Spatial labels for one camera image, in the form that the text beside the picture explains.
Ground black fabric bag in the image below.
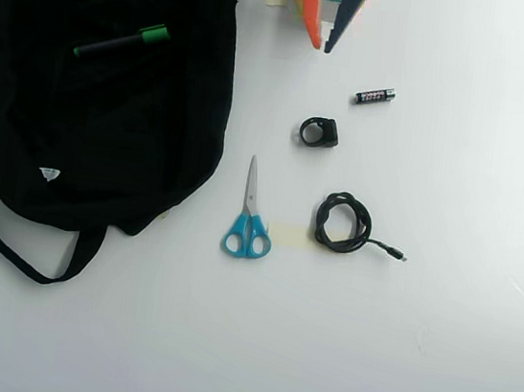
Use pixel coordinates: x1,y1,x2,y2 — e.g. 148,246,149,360
0,0,247,308

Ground coiled black USB cable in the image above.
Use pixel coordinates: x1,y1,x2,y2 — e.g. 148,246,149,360
311,188,416,264

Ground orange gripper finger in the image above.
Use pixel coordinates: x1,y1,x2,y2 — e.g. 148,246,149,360
294,0,329,50

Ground short beige masking tape patch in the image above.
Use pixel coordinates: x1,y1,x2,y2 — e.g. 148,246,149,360
265,219,311,251

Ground blue handled scissors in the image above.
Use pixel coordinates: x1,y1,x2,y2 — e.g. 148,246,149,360
219,151,284,263

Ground black AAA battery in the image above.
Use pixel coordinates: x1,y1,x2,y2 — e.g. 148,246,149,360
353,83,397,111

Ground black plastic ring clamp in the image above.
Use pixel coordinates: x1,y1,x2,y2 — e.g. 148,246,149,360
296,113,343,151

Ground green marker with black barrel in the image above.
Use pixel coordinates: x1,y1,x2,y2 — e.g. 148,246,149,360
71,12,173,71

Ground navy gripper finger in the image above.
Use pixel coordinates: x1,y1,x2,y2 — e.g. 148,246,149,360
322,0,376,60

